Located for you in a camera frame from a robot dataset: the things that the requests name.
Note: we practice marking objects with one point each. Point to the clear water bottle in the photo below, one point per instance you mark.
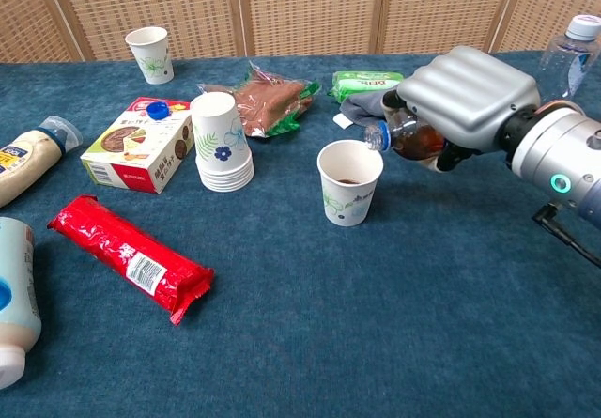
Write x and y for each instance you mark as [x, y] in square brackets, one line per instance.
[570, 56]

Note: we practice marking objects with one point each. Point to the mayonnaise squeeze bottle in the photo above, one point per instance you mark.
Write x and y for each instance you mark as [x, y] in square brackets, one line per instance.
[28, 159]

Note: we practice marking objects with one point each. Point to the dark soda bottle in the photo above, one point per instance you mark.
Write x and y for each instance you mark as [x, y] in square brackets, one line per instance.
[415, 142]

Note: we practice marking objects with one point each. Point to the brown bread in clear bag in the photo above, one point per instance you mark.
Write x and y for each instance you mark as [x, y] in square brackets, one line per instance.
[267, 98]

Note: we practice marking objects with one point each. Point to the grey cloth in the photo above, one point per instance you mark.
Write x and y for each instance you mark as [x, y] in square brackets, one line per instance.
[364, 108]

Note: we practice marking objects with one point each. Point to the blue felt table cover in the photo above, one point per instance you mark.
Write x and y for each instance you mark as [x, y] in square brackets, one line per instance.
[375, 319]

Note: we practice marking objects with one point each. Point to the red biscuit pack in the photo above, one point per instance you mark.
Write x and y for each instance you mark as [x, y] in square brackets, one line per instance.
[122, 253]

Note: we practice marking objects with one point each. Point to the white blue-label squeeze bottle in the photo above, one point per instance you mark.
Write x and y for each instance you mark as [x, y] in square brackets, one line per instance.
[14, 296]

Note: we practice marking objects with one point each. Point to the paper cup green flower print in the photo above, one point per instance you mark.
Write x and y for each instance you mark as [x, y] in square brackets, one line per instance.
[152, 56]

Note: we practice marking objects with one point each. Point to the woven wooden folding screen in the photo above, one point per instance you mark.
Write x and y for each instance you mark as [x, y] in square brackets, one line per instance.
[305, 9]

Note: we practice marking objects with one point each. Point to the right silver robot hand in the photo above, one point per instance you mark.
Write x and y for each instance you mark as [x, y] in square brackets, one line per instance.
[469, 89]

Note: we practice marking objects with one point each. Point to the green tissue pack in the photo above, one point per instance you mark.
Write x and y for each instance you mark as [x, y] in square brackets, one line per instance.
[361, 84]

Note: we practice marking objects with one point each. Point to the biscuit box with pie picture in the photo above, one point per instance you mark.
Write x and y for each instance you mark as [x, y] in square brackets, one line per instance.
[136, 155]

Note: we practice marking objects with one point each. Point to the paper cup with cola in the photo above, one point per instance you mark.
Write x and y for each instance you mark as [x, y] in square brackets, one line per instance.
[347, 202]

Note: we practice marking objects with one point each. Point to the stack of upturned paper cups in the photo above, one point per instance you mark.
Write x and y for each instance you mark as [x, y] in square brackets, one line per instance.
[220, 145]

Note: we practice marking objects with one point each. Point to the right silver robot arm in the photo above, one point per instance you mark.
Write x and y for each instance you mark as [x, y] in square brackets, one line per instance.
[559, 155]

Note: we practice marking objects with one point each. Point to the blue bottle cap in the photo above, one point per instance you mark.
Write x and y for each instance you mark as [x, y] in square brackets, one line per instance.
[158, 109]

